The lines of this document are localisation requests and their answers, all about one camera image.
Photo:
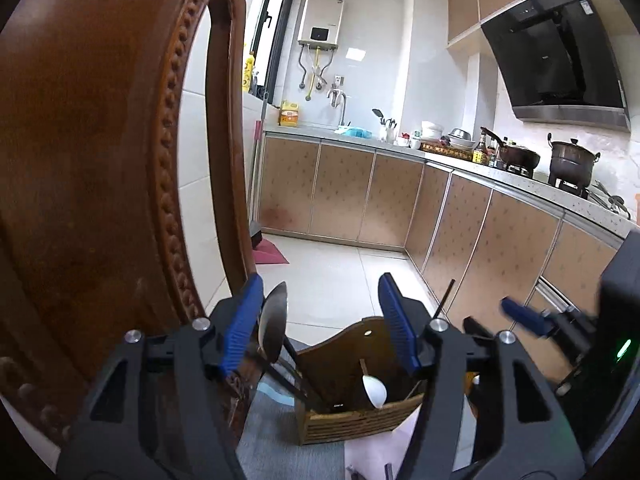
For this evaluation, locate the tan upper wall cabinets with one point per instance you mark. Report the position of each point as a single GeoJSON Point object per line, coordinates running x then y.
{"type": "Point", "coordinates": [465, 10]}

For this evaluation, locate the metal spoon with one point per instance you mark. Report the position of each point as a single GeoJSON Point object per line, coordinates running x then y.
{"type": "Point", "coordinates": [274, 320]}

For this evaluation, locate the wooden utensil holder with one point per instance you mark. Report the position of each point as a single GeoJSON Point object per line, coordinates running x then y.
{"type": "Point", "coordinates": [345, 425]}

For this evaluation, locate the dark framed window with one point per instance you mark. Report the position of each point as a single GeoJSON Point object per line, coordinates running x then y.
{"type": "Point", "coordinates": [272, 35]}

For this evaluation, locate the black wok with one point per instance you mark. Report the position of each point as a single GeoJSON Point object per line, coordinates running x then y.
{"type": "Point", "coordinates": [520, 157]}

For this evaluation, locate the white wall water heater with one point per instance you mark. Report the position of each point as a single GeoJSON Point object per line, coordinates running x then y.
{"type": "Point", "coordinates": [322, 15]}

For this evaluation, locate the metal cooking spatula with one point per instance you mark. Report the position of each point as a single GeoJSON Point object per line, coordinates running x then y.
{"type": "Point", "coordinates": [612, 200]}

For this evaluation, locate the carved wooden chair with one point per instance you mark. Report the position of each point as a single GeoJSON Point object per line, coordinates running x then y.
{"type": "Point", "coordinates": [75, 160]}

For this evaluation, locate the tan kitchen counter cabinets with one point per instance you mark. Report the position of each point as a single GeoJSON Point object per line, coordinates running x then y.
{"type": "Point", "coordinates": [450, 220]}

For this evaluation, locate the water heater pipes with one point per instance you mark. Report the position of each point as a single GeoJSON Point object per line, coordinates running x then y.
{"type": "Point", "coordinates": [316, 72]}

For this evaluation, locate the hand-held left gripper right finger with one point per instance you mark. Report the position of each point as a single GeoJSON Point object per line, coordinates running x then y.
{"type": "Point", "coordinates": [400, 325]}

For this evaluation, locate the bunch of black chopsticks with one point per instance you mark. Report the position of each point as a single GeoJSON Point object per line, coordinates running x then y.
{"type": "Point", "coordinates": [305, 375]}

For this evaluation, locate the yellow detergent bottle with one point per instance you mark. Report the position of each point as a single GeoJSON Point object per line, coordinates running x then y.
{"type": "Point", "coordinates": [248, 72]}

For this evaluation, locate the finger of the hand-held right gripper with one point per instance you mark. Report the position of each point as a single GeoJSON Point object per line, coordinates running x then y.
{"type": "Point", "coordinates": [477, 327]}
{"type": "Point", "coordinates": [522, 312]}

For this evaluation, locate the black range hood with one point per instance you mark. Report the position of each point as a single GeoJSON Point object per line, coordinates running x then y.
{"type": "Point", "coordinates": [550, 50]}

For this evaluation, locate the white plastic spoon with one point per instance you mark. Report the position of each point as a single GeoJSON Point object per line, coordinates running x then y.
{"type": "Point", "coordinates": [375, 390]}

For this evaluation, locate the blue plastic basin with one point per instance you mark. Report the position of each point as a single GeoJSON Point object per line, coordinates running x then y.
{"type": "Point", "coordinates": [355, 132]}

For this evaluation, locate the pink floor mat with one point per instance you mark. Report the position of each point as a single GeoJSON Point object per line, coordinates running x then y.
{"type": "Point", "coordinates": [270, 255]}

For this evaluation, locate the single black chopstick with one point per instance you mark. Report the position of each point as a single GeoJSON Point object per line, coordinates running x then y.
{"type": "Point", "coordinates": [446, 297]}

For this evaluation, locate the dark soy sauce bottle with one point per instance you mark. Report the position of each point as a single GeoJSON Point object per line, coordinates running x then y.
{"type": "Point", "coordinates": [480, 152]}

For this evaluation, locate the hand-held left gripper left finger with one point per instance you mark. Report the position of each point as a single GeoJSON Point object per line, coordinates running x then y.
{"type": "Point", "coordinates": [242, 325]}

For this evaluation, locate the dark cooking pot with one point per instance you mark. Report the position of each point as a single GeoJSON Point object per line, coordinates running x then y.
{"type": "Point", "coordinates": [570, 162]}

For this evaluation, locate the stack of white bowls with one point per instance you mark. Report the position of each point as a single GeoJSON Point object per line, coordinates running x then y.
{"type": "Point", "coordinates": [431, 131]}

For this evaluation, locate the yellow oil jug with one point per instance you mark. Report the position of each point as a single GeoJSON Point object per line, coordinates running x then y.
{"type": "Point", "coordinates": [288, 115]}

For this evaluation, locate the woven tray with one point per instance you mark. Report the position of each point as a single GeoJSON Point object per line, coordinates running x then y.
{"type": "Point", "coordinates": [445, 150]}

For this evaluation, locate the metal sink faucet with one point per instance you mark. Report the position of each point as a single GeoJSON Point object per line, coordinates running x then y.
{"type": "Point", "coordinates": [342, 102]}

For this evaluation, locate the white cup with kitchen tools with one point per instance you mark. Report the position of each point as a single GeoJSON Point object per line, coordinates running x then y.
{"type": "Point", "coordinates": [385, 132]}

